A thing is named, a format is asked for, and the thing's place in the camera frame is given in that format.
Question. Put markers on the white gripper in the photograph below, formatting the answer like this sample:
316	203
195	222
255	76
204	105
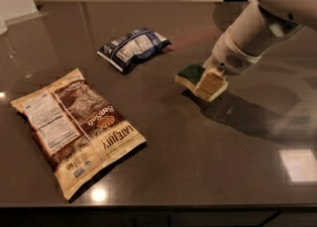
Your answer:
228	56

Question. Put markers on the green and yellow sponge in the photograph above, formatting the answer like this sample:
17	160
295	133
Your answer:
190	76

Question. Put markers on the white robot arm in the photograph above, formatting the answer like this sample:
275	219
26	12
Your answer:
261	25

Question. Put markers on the blue chip bag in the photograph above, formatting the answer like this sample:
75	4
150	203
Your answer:
138	45

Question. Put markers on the brown chip bag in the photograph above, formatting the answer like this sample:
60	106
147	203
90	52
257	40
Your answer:
78	131

